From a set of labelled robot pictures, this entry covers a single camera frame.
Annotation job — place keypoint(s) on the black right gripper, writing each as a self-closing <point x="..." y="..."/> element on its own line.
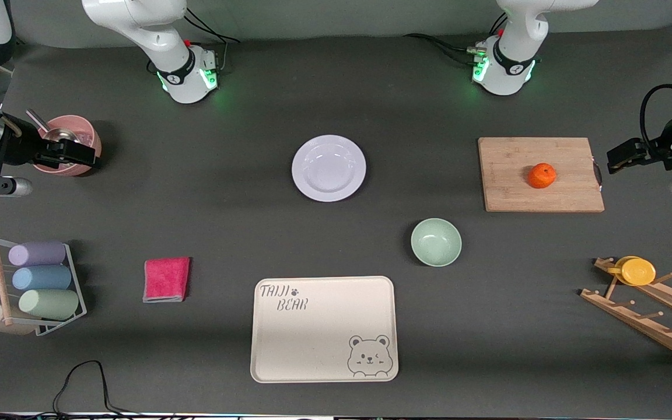
<point x="20" y="150"/>

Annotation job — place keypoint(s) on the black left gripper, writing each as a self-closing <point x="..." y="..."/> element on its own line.
<point x="658" y="150"/>

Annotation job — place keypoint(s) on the orange fruit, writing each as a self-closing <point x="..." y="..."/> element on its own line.
<point x="542" y="175"/>

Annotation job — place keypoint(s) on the white round plate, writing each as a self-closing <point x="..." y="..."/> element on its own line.
<point x="329" y="169"/>

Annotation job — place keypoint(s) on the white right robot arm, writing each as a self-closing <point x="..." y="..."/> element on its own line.
<point x="187" y="76"/>

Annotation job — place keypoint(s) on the metal scoop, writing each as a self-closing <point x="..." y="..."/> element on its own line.
<point x="59" y="135"/>

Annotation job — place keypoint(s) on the pink bowl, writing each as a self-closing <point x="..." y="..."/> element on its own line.
<point x="84" y="125"/>

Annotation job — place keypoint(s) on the purple cup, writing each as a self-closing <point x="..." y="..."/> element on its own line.
<point x="37" y="254"/>

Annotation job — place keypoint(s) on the yellow mug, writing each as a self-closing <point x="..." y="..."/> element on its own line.
<point x="638" y="272"/>

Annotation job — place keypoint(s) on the wooden cutting board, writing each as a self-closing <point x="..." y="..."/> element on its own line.
<point x="511" y="186"/>

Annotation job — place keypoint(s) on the blue cup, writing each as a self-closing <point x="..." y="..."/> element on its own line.
<point x="41" y="278"/>

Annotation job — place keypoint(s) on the green cup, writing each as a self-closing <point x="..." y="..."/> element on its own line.
<point x="49" y="304"/>

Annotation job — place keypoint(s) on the pink folded cloth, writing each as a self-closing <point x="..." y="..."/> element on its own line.
<point x="165" y="280"/>

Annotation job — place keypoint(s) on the wooden peg drying rack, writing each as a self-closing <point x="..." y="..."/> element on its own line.
<point x="633" y="319"/>

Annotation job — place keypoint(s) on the pale green bowl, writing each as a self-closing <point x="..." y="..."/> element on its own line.
<point x="436" y="242"/>

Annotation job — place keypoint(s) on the beige bear print tray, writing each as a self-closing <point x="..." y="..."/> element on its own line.
<point x="318" y="332"/>

